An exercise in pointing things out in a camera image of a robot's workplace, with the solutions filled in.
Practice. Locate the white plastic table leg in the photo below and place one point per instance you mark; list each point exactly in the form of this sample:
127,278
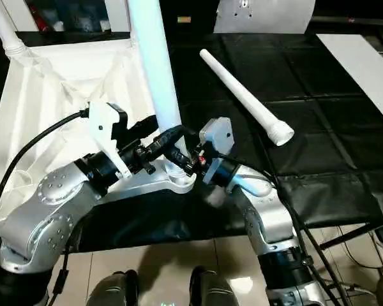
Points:
242,95
6,29
153,64

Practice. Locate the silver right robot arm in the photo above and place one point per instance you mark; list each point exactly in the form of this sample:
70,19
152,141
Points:
262,204

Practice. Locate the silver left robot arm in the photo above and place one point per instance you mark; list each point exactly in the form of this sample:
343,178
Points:
51,210

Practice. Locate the white plastic table top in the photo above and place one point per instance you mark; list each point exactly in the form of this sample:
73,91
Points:
51,108

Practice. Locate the black box with yellow label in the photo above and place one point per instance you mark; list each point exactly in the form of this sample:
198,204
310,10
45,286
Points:
191,16

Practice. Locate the black right robot foot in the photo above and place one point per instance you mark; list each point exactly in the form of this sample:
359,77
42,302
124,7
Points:
212,288

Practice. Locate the black robot foot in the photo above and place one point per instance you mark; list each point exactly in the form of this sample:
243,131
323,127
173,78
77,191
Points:
115,290
212,288

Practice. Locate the black left robot foot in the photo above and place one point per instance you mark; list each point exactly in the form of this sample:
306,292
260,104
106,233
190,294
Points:
115,290

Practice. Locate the black metal table leg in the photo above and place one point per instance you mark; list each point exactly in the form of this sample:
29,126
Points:
357,233

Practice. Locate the white cabinet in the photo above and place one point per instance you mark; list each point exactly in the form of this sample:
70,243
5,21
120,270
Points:
13,13

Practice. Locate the white flat board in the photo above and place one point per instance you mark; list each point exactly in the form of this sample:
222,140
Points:
364,70

